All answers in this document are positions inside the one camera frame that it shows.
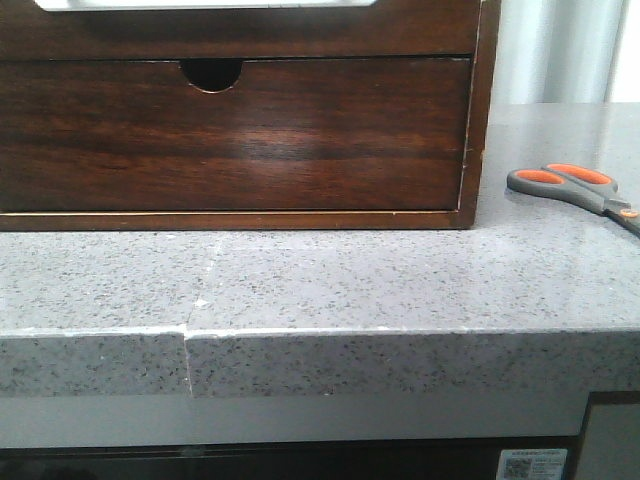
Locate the white QR code sticker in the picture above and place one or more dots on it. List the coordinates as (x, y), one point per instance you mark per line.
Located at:
(534, 464)

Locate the black appliance under counter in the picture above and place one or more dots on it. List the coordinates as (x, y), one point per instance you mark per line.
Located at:
(479, 458)

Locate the white curtain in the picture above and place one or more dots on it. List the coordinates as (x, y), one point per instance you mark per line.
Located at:
(567, 52)

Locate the wooden drawer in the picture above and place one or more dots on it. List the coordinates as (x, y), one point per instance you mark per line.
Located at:
(385, 28)
(338, 134)

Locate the dark wooden drawer cabinet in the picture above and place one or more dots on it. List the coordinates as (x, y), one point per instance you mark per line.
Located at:
(214, 75)

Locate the grey orange handled scissors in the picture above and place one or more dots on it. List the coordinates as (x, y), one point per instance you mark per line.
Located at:
(580, 186)

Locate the grey cabinet door panel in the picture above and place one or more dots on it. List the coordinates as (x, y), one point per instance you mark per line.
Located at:
(609, 447)

